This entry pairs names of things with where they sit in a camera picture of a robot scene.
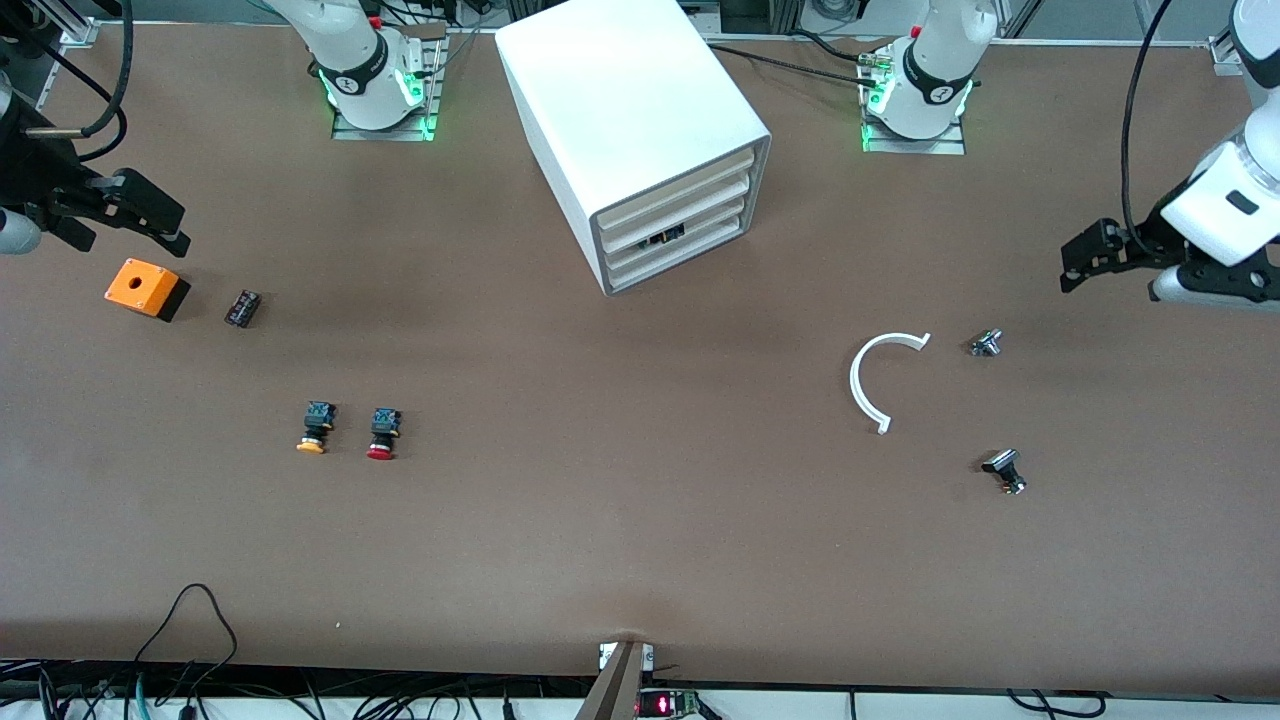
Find red push button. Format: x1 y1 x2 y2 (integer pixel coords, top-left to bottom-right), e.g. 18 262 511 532
365 407 403 461

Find yellow push button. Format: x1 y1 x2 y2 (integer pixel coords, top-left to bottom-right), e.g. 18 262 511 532
296 400 338 456

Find white drawer cabinet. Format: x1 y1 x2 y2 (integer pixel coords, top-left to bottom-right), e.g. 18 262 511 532
495 0 773 298

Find black device red display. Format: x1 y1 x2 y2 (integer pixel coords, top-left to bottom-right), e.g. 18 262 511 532
636 686 703 719

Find orange button enclosure box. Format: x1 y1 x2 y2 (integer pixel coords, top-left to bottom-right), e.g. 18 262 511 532
104 258 191 323

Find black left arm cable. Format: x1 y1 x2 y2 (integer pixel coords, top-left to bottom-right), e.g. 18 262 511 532
1120 0 1176 236

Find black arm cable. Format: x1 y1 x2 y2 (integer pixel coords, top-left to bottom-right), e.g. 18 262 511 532
1120 0 1176 236
0 0 136 166

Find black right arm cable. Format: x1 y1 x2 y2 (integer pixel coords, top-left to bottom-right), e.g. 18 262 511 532
0 0 136 166

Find aluminium frame profile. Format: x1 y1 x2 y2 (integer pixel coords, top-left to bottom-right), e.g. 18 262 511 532
1205 30 1251 77
40 0 101 47

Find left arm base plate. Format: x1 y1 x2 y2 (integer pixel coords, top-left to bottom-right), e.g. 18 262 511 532
860 95 968 156

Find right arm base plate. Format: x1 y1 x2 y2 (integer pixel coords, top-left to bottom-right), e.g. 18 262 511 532
330 85 443 142

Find white semicircular bracket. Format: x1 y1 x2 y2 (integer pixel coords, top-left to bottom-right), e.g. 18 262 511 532
849 331 933 436

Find black table cable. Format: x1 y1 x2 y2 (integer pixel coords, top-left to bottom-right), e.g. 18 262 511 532
705 42 881 89
790 28 886 63

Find looped black cable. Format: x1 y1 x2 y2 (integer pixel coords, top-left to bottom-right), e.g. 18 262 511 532
133 583 239 693

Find black floor cable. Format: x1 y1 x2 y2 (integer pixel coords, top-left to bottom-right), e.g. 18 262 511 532
1005 688 1106 719

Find tangled black floor cables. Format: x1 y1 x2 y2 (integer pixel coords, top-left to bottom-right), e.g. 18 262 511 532
0 658 601 720

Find brown camera stand post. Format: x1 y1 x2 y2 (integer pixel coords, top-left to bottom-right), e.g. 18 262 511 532
575 640 646 720

